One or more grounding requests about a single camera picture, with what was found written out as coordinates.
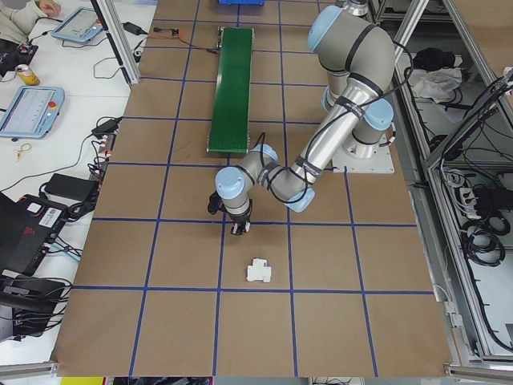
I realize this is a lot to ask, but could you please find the person's bare hand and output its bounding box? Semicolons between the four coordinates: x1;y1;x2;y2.
34;0;62;18

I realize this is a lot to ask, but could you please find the white plastic breaker module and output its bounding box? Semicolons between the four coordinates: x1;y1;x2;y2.
245;258;276;284

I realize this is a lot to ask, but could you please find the green belt conveyor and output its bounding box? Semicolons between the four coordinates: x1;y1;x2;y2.
205;26;257;156

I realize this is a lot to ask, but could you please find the red white connector bundle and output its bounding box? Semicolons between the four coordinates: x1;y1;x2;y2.
87;158;109;184
94;134;117;156

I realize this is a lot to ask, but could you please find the large black power brick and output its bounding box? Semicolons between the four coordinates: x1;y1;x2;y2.
42;172;100;202

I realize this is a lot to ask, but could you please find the black computer with label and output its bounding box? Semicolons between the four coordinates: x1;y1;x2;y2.
0;193;68;278

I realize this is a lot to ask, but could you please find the small black power adapter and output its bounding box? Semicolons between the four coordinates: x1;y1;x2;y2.
121;21;148;36

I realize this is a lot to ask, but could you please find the power strip with plugs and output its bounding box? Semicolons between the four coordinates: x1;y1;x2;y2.
456;186;494;220

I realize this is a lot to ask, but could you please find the black flat electronics box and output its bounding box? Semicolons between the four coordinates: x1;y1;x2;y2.
0;274;71;342

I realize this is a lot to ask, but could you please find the tan rubber band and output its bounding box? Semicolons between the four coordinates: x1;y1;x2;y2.
13;143;34;162

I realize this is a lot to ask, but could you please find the white cloth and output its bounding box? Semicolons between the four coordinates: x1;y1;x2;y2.
412;67;465;104

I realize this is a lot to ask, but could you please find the blue grey teach pendant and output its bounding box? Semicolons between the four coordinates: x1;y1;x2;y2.
0;84;66;140
50;6;103;43

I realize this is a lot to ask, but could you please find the black cloth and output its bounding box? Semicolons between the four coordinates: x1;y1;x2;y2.
412;47;457;70

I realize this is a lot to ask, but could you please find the yellow drink can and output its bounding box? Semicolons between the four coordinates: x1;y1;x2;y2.
14;63;42;87

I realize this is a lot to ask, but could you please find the person's sleeved arm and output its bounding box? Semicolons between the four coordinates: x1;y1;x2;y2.
0;0;47;46

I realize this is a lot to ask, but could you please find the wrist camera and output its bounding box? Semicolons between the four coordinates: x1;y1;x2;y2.
206;191;224;217

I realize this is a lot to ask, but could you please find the white square base plate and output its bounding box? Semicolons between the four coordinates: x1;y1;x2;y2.
330;134;396;175

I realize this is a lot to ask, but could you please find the thin black device cable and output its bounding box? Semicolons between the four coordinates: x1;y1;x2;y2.
93;55;135;80

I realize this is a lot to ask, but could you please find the aluminium profile post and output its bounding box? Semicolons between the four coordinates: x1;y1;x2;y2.
90;0;141;85

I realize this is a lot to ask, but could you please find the grey metal connector bracket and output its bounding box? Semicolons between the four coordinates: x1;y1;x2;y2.
442;300;465;329

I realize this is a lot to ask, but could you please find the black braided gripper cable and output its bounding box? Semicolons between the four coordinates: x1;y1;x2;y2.
248;38;416;189

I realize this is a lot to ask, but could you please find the black coiled cable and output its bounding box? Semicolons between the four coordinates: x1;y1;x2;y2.
483;212;508;237
460;228;507;269

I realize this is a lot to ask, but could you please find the V-shaped metal bar frame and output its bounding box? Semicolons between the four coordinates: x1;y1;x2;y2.
368;0;513;367

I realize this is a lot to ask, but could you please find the black pouch with wires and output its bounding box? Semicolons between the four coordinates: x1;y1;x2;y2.
0;41;40;80

